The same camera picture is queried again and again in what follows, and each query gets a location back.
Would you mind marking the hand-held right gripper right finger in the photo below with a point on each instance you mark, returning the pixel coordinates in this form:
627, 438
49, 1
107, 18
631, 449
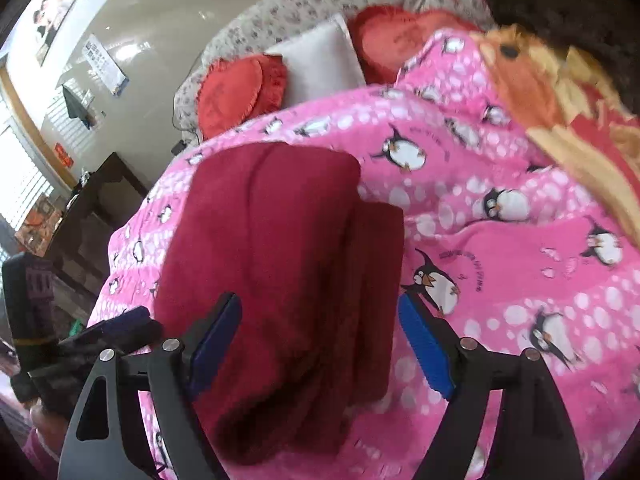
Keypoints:
425, 350

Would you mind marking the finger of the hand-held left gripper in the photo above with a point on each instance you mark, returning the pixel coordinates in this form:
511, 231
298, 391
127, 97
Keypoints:
125, 327

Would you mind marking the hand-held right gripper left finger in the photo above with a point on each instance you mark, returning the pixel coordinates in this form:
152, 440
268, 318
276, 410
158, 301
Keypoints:
215, 345

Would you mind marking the dark red knit garment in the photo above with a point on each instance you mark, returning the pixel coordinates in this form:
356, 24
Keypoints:
280, 260

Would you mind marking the person's left forearm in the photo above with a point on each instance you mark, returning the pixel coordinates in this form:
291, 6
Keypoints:
45, 440

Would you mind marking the dark wooden table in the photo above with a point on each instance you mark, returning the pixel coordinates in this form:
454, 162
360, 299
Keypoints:
95, 220

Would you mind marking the pink penguin print blanket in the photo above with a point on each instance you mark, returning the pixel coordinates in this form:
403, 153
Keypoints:
500, 260

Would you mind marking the dark hanging cloth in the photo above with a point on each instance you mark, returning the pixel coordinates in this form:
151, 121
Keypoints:
77, 105

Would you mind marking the red heart pillow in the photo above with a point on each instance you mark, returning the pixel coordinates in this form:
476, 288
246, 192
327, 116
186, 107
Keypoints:
230, 95
390, 40

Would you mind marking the orange yellow printed blanket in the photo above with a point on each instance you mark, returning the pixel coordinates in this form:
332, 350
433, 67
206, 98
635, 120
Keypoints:
520, 85

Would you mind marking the white pillow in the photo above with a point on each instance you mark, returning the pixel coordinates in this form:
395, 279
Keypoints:
315, 60

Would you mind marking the red wall sign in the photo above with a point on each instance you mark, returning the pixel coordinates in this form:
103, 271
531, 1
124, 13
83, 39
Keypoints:
64, 155

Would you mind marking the wall calendar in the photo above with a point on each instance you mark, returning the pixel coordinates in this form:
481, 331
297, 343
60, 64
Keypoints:
105, 65

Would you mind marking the wall poster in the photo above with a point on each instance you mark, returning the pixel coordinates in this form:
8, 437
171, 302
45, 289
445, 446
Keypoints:
52, 15

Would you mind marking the dark carved wooden bed frame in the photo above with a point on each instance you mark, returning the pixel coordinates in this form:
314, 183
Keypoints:
550, 5

